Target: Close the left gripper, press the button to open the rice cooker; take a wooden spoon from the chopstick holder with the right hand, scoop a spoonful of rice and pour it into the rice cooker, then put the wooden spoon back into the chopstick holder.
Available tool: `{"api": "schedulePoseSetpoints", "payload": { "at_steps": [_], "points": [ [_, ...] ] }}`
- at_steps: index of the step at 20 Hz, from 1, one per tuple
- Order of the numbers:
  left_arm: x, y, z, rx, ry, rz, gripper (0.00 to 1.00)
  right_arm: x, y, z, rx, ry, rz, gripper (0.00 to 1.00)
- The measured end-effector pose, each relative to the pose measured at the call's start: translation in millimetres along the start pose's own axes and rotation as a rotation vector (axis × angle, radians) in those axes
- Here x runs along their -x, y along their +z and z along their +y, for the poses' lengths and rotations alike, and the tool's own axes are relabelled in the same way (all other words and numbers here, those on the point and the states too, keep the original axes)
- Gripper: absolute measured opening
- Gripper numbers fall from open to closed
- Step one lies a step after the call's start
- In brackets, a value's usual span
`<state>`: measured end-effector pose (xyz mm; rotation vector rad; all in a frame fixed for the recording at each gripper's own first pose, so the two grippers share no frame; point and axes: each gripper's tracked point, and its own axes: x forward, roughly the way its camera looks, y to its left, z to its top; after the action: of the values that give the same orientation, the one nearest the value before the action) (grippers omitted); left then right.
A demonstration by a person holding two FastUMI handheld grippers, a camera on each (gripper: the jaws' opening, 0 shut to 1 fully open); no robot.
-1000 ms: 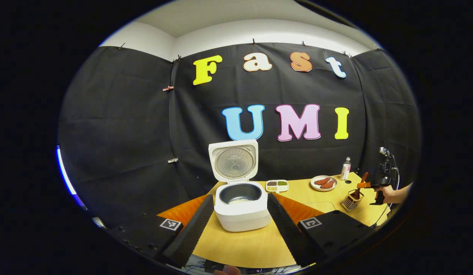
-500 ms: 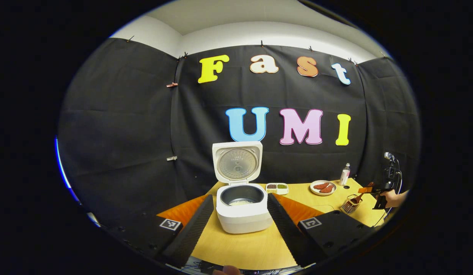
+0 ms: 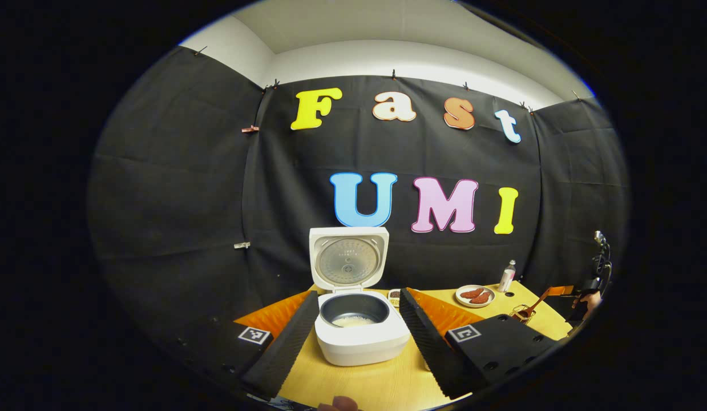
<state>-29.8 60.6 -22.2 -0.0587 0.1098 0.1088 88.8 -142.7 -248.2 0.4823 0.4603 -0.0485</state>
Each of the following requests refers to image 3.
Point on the brown wooden spoon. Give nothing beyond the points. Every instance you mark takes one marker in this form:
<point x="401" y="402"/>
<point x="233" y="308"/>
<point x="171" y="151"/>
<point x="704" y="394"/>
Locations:
<point x="538" y="301"/>

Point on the white rice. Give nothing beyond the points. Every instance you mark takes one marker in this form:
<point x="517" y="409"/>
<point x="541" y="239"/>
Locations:
<point x="353" y="322"/>

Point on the white round plate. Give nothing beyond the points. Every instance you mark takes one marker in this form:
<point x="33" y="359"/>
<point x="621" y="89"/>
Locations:
<point x="461" y="301"/>

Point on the small clear bottle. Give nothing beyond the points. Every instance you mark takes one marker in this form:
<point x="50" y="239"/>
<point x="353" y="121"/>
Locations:
<point x="506" y="278"/>

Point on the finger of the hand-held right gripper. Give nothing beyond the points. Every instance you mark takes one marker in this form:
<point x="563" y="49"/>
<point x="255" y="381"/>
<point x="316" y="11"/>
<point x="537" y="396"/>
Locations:
<point x="561" y="290"/>

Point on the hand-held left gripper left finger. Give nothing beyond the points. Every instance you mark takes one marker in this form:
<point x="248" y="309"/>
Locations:
<point x="285" y="348"/>

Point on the black backdrop cloth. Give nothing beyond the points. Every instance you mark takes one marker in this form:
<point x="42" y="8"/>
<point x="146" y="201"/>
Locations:
<point x="188" y="200"/>

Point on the white divided grain tray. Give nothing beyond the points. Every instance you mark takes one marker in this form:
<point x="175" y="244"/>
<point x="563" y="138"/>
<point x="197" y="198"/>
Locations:
<point x="394" y="297"/>

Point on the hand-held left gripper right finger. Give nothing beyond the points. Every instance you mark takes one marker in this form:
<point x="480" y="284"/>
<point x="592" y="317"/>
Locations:
<point x="427" y="342"/>

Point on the red-brown meat piece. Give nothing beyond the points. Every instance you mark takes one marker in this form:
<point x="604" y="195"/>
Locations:
<point x="472" y="293"/>
<point x="481" y="298"/>

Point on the white rice cooker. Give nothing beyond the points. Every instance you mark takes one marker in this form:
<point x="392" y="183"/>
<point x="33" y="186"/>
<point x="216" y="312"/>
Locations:
<point x="359" y="345"/>

